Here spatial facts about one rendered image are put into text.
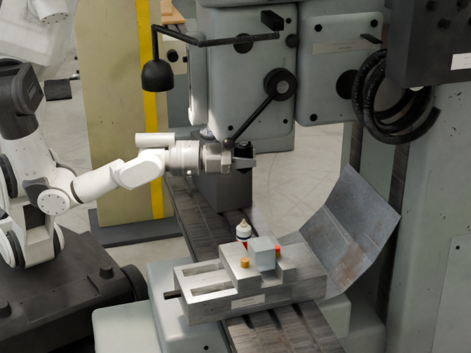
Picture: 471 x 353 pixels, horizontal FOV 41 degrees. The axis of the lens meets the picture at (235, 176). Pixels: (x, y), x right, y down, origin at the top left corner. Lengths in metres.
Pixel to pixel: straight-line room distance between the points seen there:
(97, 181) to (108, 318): 0.45
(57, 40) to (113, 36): 1.61
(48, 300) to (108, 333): 0.44
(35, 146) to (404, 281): 0.98
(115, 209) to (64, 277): 1.27
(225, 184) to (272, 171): 2.31
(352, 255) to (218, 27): 0.74
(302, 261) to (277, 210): 2.16
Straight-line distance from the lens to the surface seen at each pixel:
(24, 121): 1.55
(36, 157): 1.59
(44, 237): 2.25
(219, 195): 1.90
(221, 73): 1.38
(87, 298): 2.20
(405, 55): 1.21
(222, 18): 1.34
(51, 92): 5.74
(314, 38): 1.40
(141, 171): 1.55
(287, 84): 1.39
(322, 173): 4.19
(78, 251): 2.47
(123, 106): 3.32
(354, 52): 1.45
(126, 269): 2.29
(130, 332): 1.83
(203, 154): 1.55
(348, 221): 1.81
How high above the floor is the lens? 1.93
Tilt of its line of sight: 28 degrees down
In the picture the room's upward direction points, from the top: 1 degrees counter-clockwise
